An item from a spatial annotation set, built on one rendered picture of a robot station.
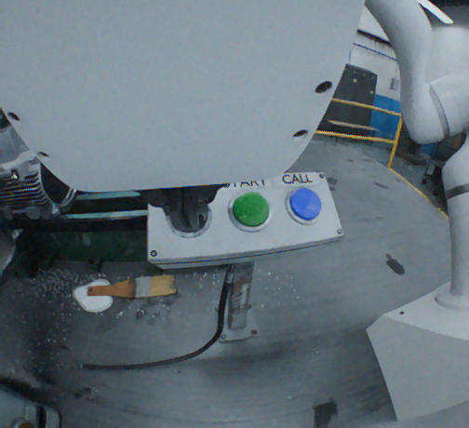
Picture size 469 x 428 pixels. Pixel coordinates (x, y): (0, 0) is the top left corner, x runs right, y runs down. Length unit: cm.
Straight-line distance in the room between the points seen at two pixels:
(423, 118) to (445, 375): 41
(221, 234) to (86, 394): 37
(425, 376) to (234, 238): 34
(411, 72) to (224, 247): 41
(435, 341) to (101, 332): 53
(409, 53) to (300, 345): 54
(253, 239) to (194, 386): 27
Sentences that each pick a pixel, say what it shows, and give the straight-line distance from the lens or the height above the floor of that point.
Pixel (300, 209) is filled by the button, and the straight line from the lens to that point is 18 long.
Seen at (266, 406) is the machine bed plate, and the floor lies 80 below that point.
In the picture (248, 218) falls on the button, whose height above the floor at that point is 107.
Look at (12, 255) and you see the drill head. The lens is 40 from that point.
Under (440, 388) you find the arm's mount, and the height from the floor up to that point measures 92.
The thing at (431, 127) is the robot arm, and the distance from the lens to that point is 46.
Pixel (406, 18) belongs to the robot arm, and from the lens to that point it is 43.
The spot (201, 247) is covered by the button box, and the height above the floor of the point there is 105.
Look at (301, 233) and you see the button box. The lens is 18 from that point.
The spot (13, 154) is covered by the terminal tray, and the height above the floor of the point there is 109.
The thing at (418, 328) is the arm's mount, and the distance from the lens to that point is 36.
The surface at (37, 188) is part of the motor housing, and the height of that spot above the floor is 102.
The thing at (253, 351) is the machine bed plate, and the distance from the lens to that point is 38.
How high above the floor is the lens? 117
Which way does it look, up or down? 31 degrees down
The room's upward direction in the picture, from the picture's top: 2 degrees clockwise
